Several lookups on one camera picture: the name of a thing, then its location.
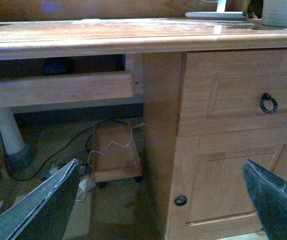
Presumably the small wooden wheeled stand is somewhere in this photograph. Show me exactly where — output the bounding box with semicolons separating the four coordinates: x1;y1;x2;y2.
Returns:
88;119;143;189

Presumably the wooden cabinet door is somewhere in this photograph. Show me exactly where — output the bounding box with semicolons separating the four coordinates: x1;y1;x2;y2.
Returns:
165;126;287;240

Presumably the wooden keyboard tray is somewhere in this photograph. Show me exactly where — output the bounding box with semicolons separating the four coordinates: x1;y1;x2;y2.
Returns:
0;71;134;108

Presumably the black round door knob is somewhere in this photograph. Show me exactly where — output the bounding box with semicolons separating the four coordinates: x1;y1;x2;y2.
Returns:
174;195;188;207

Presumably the black ring drawer pull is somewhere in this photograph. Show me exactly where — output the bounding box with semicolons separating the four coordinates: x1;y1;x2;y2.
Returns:
259;92;278;114

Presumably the wooden upper drawer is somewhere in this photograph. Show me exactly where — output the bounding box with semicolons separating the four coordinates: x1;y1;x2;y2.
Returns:
177;48;287;136

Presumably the white pipe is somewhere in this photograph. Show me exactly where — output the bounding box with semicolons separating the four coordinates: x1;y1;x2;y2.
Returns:
0;107;33;172

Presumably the wooden desk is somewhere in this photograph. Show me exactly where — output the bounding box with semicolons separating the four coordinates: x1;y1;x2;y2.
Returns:
0;18;287;240

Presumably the black floor cable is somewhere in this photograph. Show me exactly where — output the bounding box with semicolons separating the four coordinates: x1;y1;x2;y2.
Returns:
0;108;144;182

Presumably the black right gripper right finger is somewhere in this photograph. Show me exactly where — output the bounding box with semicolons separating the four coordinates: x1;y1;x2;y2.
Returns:
242;159;287;240

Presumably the white thin cable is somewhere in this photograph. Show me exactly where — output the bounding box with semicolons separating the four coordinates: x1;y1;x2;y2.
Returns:
87;122;147;166

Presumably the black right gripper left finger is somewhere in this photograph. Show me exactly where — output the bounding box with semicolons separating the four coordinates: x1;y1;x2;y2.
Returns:
0;159;80;240

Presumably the white desk lamp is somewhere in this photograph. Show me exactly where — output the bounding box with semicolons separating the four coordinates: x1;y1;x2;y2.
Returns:
185;0;248;21

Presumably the grey cylindrical container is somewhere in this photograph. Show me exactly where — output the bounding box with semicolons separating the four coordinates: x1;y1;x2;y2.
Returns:
262;0;287;28

